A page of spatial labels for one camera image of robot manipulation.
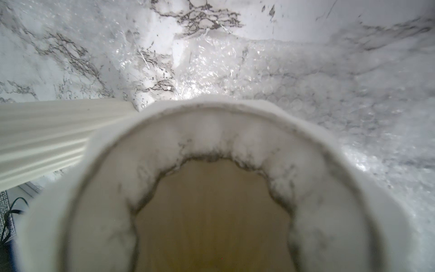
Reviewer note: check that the tall white ribbed vase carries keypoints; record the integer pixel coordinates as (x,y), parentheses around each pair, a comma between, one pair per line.
(213,184)

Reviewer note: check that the clear bubble wrap sheet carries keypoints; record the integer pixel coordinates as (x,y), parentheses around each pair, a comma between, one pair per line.
(375,91)

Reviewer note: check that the small white ribbed vase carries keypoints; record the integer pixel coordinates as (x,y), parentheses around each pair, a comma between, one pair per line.
(42,137)

